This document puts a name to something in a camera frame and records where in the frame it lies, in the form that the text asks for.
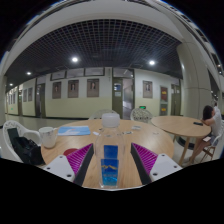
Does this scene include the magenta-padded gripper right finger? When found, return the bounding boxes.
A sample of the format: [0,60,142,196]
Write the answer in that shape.
[130,142,184,186]

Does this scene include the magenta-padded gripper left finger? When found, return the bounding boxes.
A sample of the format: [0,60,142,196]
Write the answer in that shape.
[42,142,96,187]

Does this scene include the clear plastic water bottle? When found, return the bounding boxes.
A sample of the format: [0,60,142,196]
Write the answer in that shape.
[94,112,126,190]

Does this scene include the flat round red coaster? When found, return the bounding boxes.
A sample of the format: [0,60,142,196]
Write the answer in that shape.
[63,148,79,157]

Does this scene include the white ceramic mug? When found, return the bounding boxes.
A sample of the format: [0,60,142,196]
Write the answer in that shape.
[38,126,59,149]

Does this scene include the black bag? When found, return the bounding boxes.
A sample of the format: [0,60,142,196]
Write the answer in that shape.
[7,127,46,167]

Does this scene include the light blue paper booklet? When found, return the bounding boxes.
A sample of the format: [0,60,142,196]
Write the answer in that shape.
[57,125,92,137]

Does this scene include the round wooden side table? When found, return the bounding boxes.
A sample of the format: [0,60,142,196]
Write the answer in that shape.
[150,115,212,167]

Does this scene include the wooden chair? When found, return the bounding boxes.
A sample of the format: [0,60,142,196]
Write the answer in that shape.
[199,128,224,163]

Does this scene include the white plastic lattice chair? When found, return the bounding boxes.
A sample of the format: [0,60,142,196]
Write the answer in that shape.
[129,107,154,124]
[2,119,43,164]
[88,108,119,120]

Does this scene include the person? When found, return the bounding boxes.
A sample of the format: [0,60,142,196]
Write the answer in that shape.
[189,105,224,164]

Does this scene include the round ceiling lights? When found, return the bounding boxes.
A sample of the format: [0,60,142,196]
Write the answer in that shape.
[7,56,157,88]

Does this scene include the framed wall portraits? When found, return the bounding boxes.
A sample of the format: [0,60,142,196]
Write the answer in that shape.
[22,78,154,103]

